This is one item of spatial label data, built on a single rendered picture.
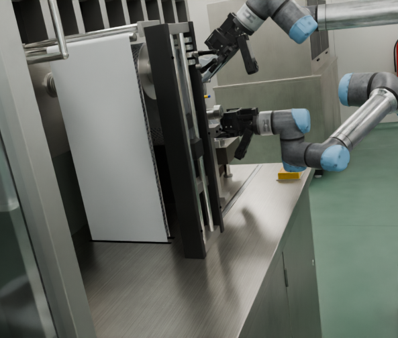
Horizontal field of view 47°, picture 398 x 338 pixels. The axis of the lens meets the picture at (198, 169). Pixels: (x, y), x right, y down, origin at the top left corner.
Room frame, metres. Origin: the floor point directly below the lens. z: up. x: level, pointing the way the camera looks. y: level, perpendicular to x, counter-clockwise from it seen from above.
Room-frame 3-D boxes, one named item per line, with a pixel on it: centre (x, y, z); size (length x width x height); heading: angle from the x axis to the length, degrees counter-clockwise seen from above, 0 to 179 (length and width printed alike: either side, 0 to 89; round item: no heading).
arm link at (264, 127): (1.40, -0.23, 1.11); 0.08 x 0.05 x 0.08; 156
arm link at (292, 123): (1.38, -0.30, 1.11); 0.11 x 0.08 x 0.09; 66
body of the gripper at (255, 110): (1.44, -0.16, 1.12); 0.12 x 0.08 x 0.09; 66
